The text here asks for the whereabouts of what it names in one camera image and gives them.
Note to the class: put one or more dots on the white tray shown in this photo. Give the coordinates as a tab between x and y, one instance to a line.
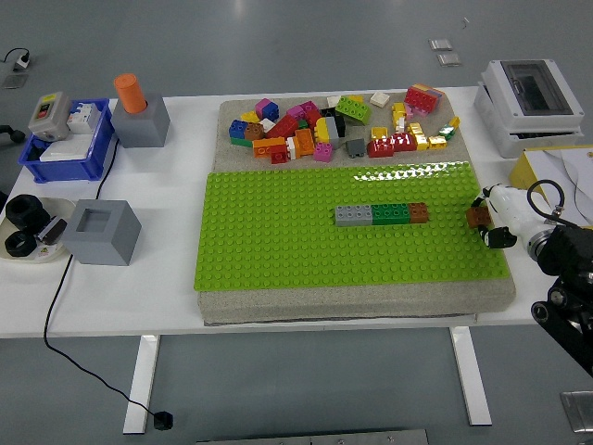
62	208

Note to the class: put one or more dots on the blue plastic bin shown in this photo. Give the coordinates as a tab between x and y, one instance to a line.
65	169

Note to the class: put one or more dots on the long orange toy brick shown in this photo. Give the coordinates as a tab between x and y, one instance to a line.
268	148

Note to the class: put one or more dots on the small green toy brick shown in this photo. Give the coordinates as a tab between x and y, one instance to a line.
302	124

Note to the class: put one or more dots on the grey block with round hole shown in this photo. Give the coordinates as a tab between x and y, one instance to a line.
141	125

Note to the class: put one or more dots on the green studded baseplate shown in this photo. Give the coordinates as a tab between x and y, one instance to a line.
278	232

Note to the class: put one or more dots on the small pink toy brick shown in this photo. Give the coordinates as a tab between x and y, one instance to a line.
410	111

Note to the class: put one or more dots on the large black hex nut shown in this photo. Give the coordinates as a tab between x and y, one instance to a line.
25	213

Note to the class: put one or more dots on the white flat toy brick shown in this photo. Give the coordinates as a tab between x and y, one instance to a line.
380	99

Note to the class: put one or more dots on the grey-brown mat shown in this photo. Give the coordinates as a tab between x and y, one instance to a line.
324	303

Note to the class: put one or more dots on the red rounded toy brick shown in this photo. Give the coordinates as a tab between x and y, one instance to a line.
381	148

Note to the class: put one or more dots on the lime green toy brick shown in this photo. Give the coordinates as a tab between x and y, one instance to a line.
353	109

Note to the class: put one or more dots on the dark green toy brick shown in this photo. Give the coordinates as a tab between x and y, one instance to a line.
238	142
390	214

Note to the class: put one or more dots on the long red toy brick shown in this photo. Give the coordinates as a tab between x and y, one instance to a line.
281	126

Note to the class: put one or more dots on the white electrical enclosure box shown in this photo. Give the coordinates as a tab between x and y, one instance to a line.
528	125

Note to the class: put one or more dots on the grey floor plate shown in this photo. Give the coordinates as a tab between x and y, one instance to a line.
14	81

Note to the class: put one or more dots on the light grey toy brick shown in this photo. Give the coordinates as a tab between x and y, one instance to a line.
353	216
331	130

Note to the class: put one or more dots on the black chair base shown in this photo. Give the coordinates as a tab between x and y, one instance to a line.
11	133

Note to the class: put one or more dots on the white switch plate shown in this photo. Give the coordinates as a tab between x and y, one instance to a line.
65	149

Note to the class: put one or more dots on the small yellow toy brick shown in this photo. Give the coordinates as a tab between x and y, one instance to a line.
455	121

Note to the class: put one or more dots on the grey block with square hole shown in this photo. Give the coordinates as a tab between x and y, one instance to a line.
102	241

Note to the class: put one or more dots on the white table leg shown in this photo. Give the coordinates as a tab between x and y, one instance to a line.
141	385
470	380

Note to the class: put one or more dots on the white circuit breaker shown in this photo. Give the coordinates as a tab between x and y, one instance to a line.
83	118

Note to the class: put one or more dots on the small black hex nut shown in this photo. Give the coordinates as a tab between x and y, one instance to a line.
21	245

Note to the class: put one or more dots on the black toy brick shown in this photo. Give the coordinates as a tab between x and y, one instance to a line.
341	123

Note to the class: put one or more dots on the metal floor hatch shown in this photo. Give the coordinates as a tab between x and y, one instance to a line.
576	410

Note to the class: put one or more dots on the magenta toy brick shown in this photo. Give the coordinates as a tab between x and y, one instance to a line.
263	106
309	106

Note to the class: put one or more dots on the small black brown component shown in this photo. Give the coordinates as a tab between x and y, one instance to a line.
52	230

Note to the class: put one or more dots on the orange cylinder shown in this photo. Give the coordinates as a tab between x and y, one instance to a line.
129	95

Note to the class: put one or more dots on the yellow white carton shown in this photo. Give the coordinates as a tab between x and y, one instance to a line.
533	167

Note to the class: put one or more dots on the yellow rounded toy brick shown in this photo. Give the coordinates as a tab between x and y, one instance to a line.
320	130

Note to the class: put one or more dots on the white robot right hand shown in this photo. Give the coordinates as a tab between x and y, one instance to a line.
507	208

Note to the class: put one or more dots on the dark grey toy brick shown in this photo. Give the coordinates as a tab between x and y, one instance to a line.
355	148

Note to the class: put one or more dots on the green white toy brick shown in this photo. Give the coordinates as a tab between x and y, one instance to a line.
447	130

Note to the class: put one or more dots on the silver floor plate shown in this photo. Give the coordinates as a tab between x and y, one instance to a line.
449	59
440	44

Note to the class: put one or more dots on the long metal plate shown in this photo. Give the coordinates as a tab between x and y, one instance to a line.
312	438

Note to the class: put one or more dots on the grey switch box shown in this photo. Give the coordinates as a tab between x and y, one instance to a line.
48	116

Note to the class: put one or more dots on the large red toy brick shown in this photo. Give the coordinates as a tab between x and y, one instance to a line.
419	98

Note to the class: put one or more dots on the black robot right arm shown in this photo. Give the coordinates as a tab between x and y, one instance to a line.
570	250

